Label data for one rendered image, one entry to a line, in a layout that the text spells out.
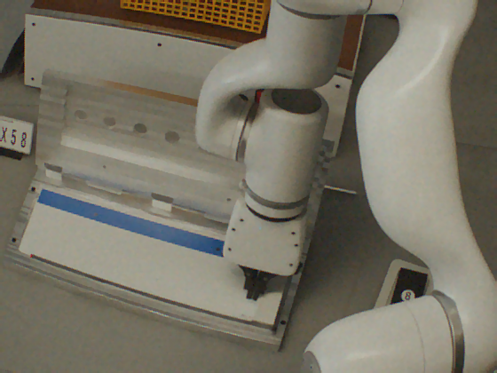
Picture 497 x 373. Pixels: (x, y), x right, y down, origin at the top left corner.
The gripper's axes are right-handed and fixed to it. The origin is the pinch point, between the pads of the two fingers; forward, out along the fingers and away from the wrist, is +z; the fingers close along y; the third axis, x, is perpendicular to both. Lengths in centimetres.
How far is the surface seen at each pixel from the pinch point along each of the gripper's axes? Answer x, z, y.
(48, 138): 10.3, -7.2, -36.0
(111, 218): 6.6, 1.3, -23.1
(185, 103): 10.7, -18.9, -15.0
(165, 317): -7.0, 4.5, -10.8
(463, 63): 62, -8, 27
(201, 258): 4.1, 1.9, -8.5
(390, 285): 8.2, 2.1, 19.4
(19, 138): 15.0, -1.7, -43.4
